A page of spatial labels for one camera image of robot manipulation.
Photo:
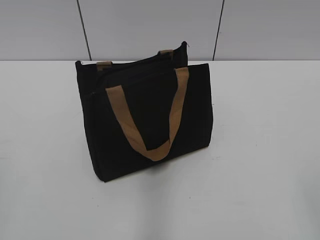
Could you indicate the black canvas tote bag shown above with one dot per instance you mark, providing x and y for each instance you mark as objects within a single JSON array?
[{"x": 143, "y": 113}]

